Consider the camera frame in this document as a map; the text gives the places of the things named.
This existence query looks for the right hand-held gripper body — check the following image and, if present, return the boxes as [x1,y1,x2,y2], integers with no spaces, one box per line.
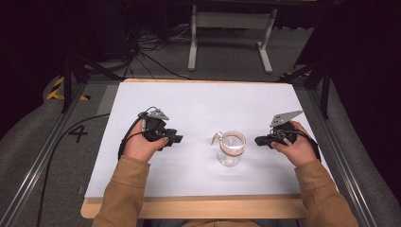
[265,109,305,147]

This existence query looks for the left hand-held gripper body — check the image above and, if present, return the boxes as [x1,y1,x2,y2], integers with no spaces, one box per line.
[137,108,174,143]

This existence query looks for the clear glass jar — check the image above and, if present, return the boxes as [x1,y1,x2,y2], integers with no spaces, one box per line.
[210,130,247,167]

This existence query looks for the person's right hand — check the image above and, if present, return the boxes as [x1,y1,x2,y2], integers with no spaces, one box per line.
[270,120,318,167]

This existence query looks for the person's left hand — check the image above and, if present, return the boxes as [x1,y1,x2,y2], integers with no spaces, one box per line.
[122,118,169,163]

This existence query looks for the white table mat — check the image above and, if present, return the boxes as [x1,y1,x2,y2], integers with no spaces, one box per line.
[84,81,332,200]

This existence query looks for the black tripod stand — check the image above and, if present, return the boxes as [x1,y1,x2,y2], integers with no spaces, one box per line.
[277,53,335,120]
[61,51,124,114]

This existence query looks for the yellow black hazard tape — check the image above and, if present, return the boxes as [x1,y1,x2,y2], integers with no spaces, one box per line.
[45,76,92,102]

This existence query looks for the white metal stand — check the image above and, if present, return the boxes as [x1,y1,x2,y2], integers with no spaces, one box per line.
[187,4,279,75]

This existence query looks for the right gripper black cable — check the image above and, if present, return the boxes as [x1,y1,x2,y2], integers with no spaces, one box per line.
[291,128,323,164]

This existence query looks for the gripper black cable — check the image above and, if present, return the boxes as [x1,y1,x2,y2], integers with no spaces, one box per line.
[291,128,323,164]
[36,106,159,227]

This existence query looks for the aluminium rail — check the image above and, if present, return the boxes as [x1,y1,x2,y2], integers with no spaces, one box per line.
[0,82,89,227]
[306,89,379,227]

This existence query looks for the black floor cables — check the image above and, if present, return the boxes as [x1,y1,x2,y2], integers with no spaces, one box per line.
[122,25,193,81]

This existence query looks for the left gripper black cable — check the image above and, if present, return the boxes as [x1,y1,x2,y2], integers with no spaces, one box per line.
[36,106,159,227]

